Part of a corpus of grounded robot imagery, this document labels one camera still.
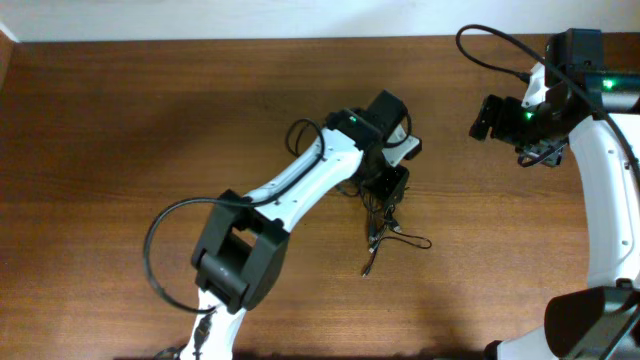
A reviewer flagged black USB cable long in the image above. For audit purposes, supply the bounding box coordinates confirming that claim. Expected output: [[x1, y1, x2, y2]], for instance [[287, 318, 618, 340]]
[[335, 184, 432, 250]]

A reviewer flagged black USB cable short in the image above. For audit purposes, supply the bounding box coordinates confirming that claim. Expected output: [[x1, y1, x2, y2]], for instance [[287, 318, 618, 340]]
[[362, 195, 400, 278]]

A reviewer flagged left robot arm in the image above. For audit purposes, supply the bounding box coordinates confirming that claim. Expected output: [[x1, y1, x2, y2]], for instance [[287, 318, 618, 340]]
[[172, 91, 421, 359]]

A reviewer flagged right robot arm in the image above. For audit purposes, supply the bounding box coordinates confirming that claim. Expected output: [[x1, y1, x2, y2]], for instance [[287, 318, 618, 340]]
[[469, 28, 639, 359]]

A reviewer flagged left camera cable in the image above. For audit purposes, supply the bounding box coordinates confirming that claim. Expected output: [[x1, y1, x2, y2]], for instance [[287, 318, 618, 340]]
[[142, 117, 327, 360]]

